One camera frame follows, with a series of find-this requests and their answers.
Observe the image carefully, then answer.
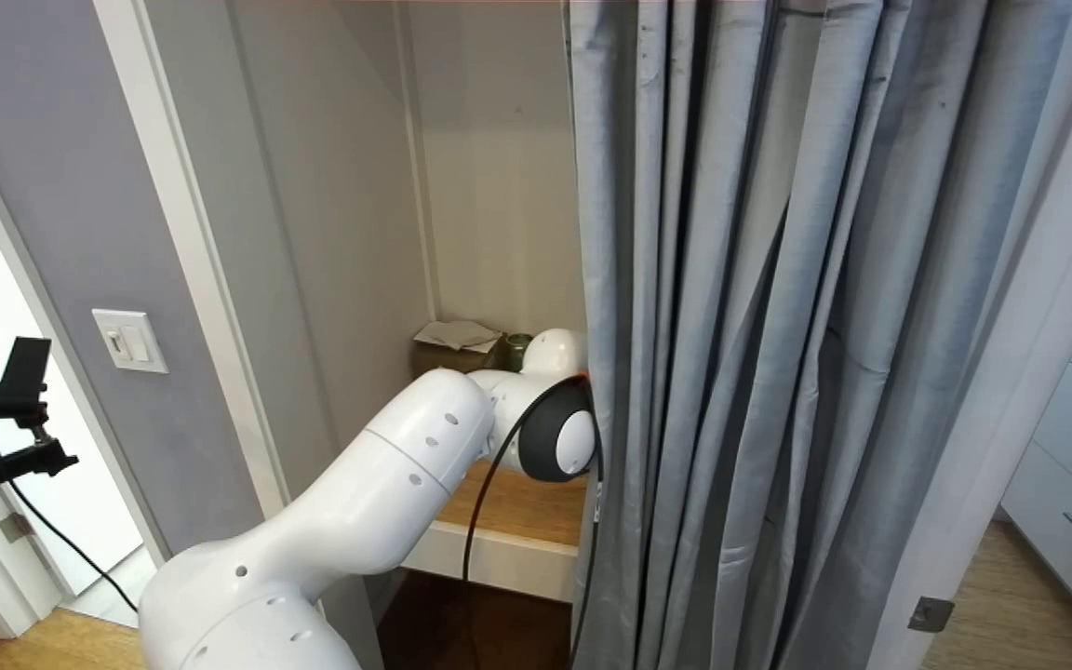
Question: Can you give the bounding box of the brown box with paper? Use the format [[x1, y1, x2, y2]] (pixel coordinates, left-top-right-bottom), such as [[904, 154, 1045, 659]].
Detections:
[[408, 317, 535, 376]]

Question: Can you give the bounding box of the grey curtain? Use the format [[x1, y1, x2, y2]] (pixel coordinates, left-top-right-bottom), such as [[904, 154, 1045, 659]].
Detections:
[[565, 0, 1072, 670]]

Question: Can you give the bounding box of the metal door hinge plate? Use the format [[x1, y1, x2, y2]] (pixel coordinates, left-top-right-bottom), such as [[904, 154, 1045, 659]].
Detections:
[[904, 595, 956, 638]]

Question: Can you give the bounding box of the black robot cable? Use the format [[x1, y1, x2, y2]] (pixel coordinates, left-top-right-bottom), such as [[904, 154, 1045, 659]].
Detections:
[[459, 379, 602, 588]]

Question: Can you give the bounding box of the white door frame trim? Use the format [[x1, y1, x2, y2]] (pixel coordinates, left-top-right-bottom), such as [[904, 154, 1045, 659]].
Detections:
[[90, 0, 290, 519]]

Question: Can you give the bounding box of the white light switch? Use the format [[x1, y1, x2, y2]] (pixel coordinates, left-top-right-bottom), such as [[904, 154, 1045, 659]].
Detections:
[[90, 307, 169, 376]]

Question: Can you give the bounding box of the white door post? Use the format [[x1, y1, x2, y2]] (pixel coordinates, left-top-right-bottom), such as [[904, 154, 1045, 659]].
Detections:
[[864, 0, 1072, 670]]

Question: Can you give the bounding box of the black camera on stand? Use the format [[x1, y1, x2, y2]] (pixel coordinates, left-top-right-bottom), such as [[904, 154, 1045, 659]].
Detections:
[[0, 336, 80, 510]]

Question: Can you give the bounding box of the black camera cable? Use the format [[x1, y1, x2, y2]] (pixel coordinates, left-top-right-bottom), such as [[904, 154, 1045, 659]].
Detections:
[[0, 385, 128, 602]]

